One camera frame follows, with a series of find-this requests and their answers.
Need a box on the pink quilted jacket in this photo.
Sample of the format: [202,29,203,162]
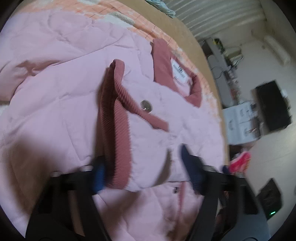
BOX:
[1,9,224,240]

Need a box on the light blue garment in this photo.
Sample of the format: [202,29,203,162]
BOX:
[145,0,176,18]

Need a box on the white drawer chest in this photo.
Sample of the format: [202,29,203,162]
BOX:
[223,101,259,146]

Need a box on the white air conditioner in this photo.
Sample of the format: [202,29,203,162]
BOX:
[263,35,291,65]

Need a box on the orange white checkered blanket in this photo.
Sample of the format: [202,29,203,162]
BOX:
[20,1,222,123]

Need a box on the grey vanity desk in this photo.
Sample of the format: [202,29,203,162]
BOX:
[202,38,238,108]

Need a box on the black wall television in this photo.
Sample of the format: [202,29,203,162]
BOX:
[255,80,292,133]

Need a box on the striped beige curtain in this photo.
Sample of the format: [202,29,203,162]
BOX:
[164,0,266,40]

